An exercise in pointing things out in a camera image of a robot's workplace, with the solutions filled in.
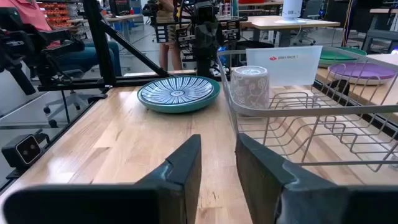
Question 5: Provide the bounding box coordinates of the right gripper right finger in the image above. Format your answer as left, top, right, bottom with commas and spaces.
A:
235, 133, 398, 224

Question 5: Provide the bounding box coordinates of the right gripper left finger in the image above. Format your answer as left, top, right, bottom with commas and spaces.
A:
2, 134, 202, 224

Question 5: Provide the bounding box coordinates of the blue striped white plate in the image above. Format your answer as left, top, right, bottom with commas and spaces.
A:
140, 76, 215, 105

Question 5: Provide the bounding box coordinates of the large teal plate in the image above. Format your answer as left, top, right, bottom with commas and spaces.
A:
136, 75, 221, 114

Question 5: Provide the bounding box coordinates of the person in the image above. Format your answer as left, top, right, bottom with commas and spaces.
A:
0, 0, 122, 77
155, 0, 184, 72

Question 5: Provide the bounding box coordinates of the black storage bin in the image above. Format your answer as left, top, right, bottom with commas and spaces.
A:
231, 40, 274, 68

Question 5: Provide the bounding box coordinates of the speckled beige plate in rack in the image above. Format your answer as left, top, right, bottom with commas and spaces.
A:
229, 65, 270, 110

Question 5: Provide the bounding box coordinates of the wooden background desk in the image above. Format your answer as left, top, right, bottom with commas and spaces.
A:
239, 15, 341, 47
67, 14, 144, 41

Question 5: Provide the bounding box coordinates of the white tower fan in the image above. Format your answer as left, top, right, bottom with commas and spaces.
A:
275, 0, 308, 25

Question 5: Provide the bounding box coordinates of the white dish rack sign card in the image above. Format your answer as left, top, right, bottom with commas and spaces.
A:
246, 45, 323, 87

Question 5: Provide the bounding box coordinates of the green plate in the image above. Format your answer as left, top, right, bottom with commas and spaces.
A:
337, 46, 368, 57
318, 50, 358, 68

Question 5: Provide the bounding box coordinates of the office chair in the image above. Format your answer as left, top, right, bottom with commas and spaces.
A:
42, 70, 108, 128

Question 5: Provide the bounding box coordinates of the orange parts bin rack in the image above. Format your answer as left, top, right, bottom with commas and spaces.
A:
37, 1, 72, 29

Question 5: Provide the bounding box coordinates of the purple plate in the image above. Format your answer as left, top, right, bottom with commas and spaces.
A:
327, 62, 398, 86

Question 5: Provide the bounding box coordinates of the grey wire dish rack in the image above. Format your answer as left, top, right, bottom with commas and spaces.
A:
216, 46, 398, 174

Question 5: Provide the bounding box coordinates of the black rig frame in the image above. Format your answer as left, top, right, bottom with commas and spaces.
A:
36, 0, 197, 103

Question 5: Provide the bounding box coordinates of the black table-level camera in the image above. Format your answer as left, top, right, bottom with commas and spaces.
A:
1, 133, 43, 170

